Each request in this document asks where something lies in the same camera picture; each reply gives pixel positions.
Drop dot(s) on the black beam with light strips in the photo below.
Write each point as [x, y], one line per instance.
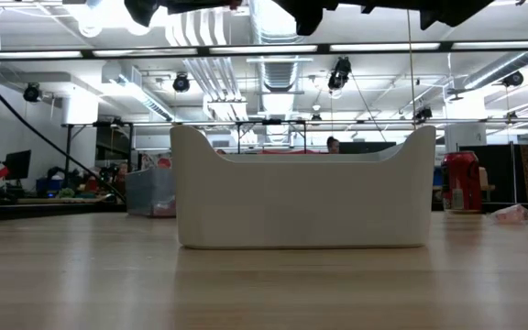
[323, 47]

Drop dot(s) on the white red bag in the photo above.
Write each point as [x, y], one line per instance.
[156, 161]

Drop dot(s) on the black wide monitor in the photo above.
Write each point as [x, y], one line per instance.
[367, 147]

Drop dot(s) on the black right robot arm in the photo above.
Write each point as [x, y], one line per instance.
[452, 11]

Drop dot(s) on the black ceiling spotlight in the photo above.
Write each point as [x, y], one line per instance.
[339, 75]
[31, 93]
[513, 79]
[423, 113]
[181, 83]

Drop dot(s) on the white plastic bin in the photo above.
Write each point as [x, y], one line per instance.
[300, 206]

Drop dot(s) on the clear grey plastic bin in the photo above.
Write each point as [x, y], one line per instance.
[149, 192]

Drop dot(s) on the black aluminium table frame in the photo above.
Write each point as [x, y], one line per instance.
[39, 212]

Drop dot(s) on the red soda can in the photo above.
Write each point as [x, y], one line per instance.
[463, 179]

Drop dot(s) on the clear pink candy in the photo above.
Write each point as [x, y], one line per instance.
[513, 214]

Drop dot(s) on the white pillar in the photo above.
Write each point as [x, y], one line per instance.
[465, 137]

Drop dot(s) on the black metal rack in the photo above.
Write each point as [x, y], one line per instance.
[68, 142]

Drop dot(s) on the person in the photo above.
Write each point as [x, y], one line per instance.
[333, 145]

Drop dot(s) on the silver ventilation duct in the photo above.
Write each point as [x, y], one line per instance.
[280, 55]

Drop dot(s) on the blue box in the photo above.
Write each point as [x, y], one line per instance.
[48, 185]

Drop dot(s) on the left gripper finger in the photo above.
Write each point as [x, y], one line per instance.
[200, 4]

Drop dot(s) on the black partition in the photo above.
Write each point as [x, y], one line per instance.
[498, 174]

